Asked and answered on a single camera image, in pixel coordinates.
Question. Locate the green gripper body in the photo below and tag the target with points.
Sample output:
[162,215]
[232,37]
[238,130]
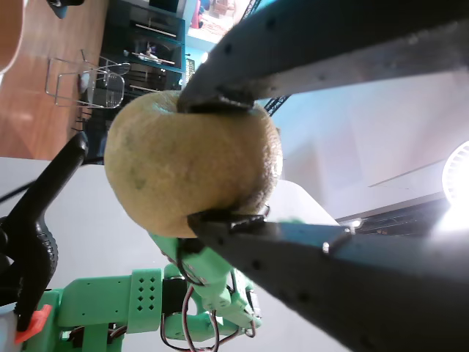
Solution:
[216,278]

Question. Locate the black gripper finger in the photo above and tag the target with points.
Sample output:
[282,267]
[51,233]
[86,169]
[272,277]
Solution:
[366,293]
[329,44]

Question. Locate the yellow lemon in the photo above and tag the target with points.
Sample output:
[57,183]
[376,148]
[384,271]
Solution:
[183,165]

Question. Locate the dark shelf cabinet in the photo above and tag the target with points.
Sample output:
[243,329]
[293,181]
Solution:
[146,40]

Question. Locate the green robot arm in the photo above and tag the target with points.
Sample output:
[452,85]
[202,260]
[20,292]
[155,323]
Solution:
[102,297]

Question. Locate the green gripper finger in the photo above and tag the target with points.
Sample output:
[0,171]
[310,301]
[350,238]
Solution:
[291,221]
[166,247]

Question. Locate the white round lamp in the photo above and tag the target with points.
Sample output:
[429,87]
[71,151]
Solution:
[458,172]

